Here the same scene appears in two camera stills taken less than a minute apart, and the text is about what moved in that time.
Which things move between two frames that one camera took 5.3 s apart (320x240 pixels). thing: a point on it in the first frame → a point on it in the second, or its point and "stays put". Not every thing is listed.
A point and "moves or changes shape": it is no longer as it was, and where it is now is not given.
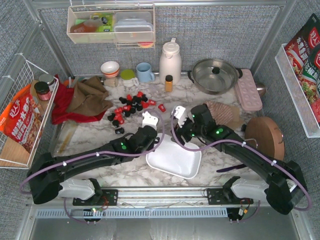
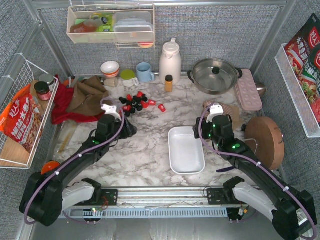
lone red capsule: [162, 108] stays put
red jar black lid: [43, 91] stays put
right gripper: [184, 127] → [198, 127]
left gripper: [152, 130] → [127, 125]
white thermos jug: [170, 62] stays put
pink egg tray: [248, 91] stays put
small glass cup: [111, 82] stays put
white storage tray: [173, 159] moves or changes shape
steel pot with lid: [214, 76] stays put
